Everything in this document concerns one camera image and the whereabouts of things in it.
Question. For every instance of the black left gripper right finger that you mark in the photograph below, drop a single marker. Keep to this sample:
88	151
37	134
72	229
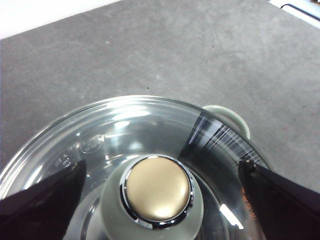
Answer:
280	202

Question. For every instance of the sage green electric cooking pot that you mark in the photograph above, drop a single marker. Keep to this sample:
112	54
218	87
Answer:
235	117

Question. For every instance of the glass lid with green knob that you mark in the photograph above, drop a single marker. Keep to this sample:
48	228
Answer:
155	190

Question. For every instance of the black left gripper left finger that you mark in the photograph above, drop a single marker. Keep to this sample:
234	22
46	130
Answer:
42	202

